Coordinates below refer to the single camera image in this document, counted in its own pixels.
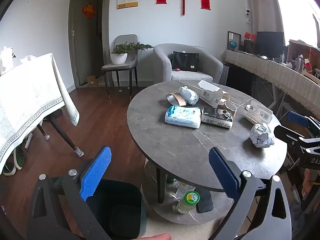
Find black handbag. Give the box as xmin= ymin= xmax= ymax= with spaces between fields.
xmin=171 ymin=51 xmax=200 ymax=72

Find pale patterned tablecloth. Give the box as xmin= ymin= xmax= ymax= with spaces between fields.
xmin=0 ymin=53 xmax=80 ymax=167

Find white carton box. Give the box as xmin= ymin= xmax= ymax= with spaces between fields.
xmin=198 ymin=80 xmax=223 ymax=93

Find white paper ball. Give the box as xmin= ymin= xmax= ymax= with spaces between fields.
xmin=178 ymin=86 xmax=199 ymax=105
xmin=249 ymin=122 xmax=275 ymax=148

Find white pot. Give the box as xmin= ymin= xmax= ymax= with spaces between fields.
xmin=0 ymin=46 xmax=14 ymax=74

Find green white shoe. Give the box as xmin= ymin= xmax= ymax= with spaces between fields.
xmin=2 ymin=161 xmax=17 ymax=176
xmin=12 ymin=146 xmax=25 ymax=169

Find black monitor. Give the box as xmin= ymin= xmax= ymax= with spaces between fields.
xmin=255 ymin=31 xmax=285 ymax=55

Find black and white packet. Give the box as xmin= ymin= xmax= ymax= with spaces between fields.
xmin=201 ymin=106 xmax=234 ymax=129

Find red door decoration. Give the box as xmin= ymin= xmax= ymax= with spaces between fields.
xmin=82 ymin=3 xmax=96 ymax=20

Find potted green plant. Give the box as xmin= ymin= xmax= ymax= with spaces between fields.
xmin=111 ymin=42 xmax=153 ymax=65

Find small cardboard box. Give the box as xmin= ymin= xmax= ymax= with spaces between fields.
xmin=86 ymin=75 xmax=103 ymax=85

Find clear plastic bottle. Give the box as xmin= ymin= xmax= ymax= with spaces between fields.
xmin=175 ymin=179 xmax=197 ymax=200

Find framed blue globe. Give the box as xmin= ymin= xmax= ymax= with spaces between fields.
xmin=227 ymin=31 xmax=242 ymax=51

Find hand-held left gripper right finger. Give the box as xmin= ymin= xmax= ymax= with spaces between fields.
xmin=209 ymin=147 xmax=292 ymax=240

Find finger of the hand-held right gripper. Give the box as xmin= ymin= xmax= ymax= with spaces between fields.
xmin=287 ymin=110 xmax=320 ymax=133
xmin=274 ymin=124 xmax=308 ymax=153

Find grey green door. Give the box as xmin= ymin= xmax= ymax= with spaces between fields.
xmin=69 ymin=0 xmax=104 ymax=87

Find grey dining chair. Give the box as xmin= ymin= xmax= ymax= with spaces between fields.
xmin=101 ymin=34 xmax=138 ymax=100

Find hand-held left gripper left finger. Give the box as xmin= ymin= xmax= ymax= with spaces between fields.
xmin=26 ymin=146 xmax=112 ymax=240

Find green cap drink bottle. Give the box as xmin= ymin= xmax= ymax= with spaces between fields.
xmin=175 ymin=191 xmax=200 ymax=215

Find person's right hand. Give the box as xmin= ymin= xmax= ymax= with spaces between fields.
xmin=301 ymin=169 xmax=313 ymax=198

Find grey armchair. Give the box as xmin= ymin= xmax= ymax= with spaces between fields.
xmin=153 ymin=43 xmax=224 ymax=83

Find round grey coffee table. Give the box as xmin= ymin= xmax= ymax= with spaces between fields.
xmin=127 ymin=80 xmax=288 ymax=225

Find brown cardboard ring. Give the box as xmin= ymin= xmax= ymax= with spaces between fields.
xmin=166 ymin=92 xmax=187 ymax=106

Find brown cardboard boxes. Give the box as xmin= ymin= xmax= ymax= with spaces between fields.
xmin=287 ymin=39 xmax=320 ymax=73

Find dark wooden dining table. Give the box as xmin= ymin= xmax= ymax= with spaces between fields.
xmin=37 ymin=110 xmax=84 ymax=158

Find blue white tissue pack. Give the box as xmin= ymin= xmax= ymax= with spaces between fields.
xmin=164 ymin=105 xmax=202 ymax=128

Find lace covered side desk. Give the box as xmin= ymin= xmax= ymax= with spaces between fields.
xmin=222 ymin=49 xmax=320 ymax=118

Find black trash bin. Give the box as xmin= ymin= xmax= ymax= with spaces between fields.
xmin=85 ymin=179 xmax=148 ymax=239

